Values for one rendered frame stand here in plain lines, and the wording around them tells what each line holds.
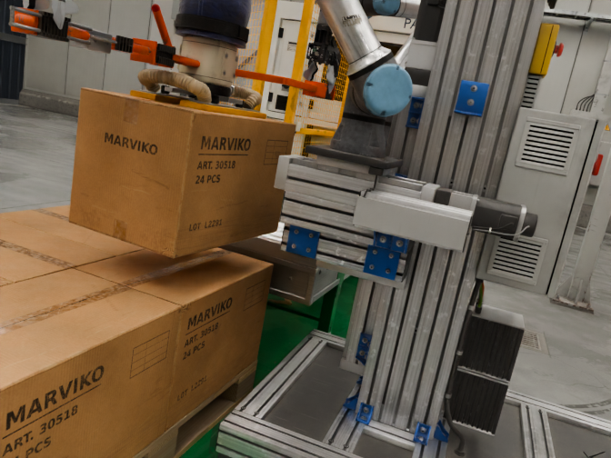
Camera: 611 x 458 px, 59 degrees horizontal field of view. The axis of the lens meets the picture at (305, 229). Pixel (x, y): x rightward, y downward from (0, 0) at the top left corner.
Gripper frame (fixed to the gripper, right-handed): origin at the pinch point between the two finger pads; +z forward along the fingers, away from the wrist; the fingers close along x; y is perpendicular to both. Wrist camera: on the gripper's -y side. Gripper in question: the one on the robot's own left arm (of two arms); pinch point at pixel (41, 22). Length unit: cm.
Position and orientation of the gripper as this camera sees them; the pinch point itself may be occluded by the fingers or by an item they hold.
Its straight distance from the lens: 135.4
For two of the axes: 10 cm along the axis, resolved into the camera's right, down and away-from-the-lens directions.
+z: -1.7, 9.6, 2.2
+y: 4.3, -1.3, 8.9
